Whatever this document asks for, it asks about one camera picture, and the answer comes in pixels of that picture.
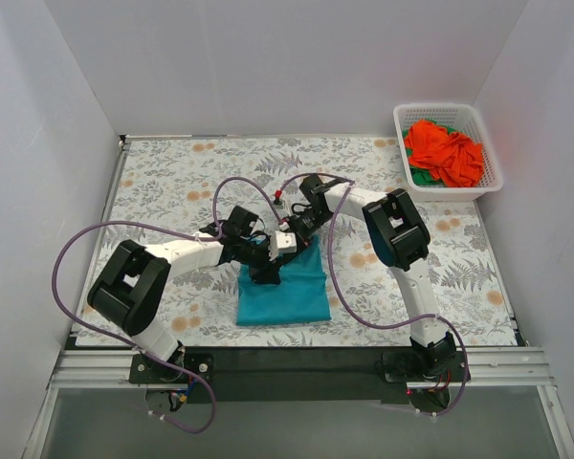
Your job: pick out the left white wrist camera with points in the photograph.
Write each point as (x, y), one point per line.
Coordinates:
(282, 243)

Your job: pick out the aluminium frame rail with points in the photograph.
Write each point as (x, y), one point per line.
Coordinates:
(510, 409)

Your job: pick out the teal t shirt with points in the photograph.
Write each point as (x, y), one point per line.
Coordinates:
(300, 297)

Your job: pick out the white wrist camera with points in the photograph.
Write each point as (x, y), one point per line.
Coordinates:
(281, 205)
(282, 243)

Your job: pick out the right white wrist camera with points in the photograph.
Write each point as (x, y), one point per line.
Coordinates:
(281, 205)

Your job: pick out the white plastic basket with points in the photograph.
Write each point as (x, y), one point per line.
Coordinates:
(463, 118)

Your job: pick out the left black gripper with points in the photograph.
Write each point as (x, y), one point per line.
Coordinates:
(264, 266)

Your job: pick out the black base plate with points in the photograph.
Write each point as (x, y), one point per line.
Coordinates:
(298, 374)

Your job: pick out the floral table mat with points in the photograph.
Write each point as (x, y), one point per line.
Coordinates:
(168, 185)

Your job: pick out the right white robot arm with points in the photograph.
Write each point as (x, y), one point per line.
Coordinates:
(400, 240)

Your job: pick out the orange t shirt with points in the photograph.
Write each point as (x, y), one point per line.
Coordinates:
(471, 157)

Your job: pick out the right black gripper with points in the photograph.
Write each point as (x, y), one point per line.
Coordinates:
(296, 231)

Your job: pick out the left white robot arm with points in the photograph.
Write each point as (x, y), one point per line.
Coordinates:
(129, 289)

